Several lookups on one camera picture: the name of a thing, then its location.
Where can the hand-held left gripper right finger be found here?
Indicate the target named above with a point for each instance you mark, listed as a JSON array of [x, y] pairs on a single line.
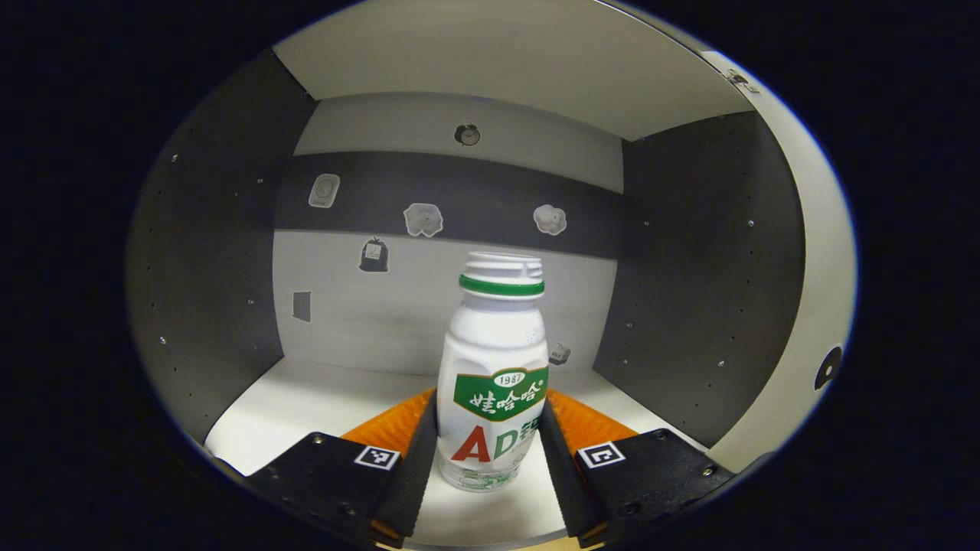
[[566, 482]]

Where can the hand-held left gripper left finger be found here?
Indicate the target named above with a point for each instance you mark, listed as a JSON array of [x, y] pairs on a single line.
[[406, 482]]

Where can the white green drink bottle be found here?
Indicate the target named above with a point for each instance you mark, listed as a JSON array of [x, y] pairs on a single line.
[[494, 344]]

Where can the white cabinet door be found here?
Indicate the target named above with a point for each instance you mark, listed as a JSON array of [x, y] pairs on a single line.
[[823, 268]]

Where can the white cabinet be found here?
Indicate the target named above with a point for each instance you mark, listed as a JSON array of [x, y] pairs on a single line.
[[214, 252]]

